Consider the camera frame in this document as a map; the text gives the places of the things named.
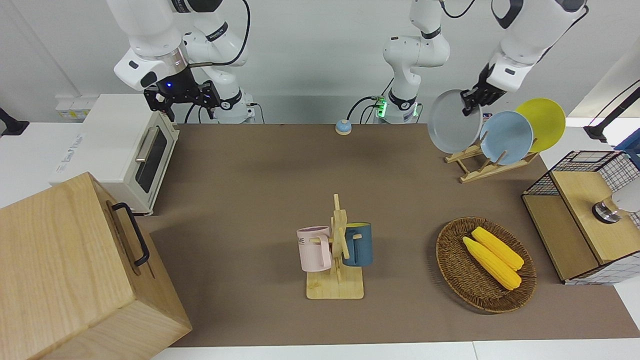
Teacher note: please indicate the white wall socket strip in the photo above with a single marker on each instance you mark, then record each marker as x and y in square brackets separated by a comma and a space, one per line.
[75, 106]

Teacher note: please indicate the small blue call bell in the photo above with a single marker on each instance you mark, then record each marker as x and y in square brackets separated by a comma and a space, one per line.
[343, 127]

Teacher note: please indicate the yellow plate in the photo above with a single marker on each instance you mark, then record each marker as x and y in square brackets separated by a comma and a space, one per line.
[547, 120]

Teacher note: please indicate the brown wicker basket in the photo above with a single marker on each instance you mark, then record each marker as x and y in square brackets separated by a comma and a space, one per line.
[465, 275]

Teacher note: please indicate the white toaster oven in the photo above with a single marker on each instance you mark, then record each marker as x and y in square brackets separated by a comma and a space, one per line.
[110, 145]

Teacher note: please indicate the black camera stand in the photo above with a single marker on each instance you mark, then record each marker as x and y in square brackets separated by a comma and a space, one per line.
[10, 125]
[600, 127]

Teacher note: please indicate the dark blue mug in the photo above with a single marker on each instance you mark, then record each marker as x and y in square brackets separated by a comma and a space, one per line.
[361, 245]

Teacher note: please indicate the wooden plate rack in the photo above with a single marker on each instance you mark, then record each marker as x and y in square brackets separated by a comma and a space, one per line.
[492, 170]

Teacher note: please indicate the light wooden box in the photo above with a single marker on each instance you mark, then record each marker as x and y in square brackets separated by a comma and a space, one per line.
[65, 270]

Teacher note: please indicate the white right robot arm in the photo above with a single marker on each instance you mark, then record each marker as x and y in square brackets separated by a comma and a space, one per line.
[145, 25]

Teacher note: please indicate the yellow corn cob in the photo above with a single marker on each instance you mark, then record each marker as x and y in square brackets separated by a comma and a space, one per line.
[500, 248]
[492, 264]

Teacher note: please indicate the light blue plate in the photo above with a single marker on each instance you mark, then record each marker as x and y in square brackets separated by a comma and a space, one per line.
[507, 137]

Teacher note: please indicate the pink mug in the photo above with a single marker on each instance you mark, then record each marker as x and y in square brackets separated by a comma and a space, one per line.
[312, 250]

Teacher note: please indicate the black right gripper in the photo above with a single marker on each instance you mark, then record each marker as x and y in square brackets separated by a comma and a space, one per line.
[180, 90]

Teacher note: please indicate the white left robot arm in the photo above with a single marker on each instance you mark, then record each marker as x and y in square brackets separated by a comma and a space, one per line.
[415, 50]

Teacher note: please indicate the brown table mat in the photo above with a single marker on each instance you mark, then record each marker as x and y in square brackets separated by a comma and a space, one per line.
[250, 200]

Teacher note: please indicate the gray plate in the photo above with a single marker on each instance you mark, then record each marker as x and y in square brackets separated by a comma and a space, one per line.
[450, 125]

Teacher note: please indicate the white device with metal collar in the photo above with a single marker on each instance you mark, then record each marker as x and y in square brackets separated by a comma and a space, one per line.
[627, 197]

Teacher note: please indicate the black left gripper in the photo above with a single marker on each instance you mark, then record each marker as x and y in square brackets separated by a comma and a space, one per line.
[489, 87]

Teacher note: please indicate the blue object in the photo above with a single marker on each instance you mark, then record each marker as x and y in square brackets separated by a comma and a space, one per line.
[630, 152]

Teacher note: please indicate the wooden mug rack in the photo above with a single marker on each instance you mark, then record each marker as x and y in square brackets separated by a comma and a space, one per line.
[340, 285]

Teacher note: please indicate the green lit connector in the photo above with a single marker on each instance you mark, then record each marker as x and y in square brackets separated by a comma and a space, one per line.
[382, 107]

